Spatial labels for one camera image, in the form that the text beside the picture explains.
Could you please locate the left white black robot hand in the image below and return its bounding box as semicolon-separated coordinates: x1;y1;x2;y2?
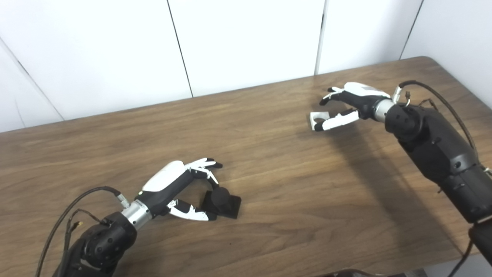
135;158;223;222

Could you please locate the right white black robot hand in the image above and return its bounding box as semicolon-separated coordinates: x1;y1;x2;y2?
314;82;392;132

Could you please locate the white square piece with hole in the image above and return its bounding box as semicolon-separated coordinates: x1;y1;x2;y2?
310;111;330;130

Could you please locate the black peg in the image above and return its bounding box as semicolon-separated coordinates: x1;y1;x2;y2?
201;186;242;220

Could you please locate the dark robot torso edge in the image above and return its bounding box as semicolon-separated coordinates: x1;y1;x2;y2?
317;269;408;277

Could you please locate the thin right wrist wire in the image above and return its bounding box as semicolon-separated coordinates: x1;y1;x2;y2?
417;98;439;112

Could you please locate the thin wrist wire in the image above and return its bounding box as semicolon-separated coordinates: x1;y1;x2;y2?
63;209;112;254
417;98;439;112

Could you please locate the thick black right wrist cable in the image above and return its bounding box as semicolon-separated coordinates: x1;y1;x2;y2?
393;80;481;277

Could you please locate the thick black wrist cable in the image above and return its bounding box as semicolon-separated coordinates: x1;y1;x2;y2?
393;80;481;277
35;186;131;277

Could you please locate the thin left wrist wire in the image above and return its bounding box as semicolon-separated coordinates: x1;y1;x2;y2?
63;209;112;254

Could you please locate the thick black left wrist cable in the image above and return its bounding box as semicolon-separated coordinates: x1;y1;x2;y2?
35;186;131;277

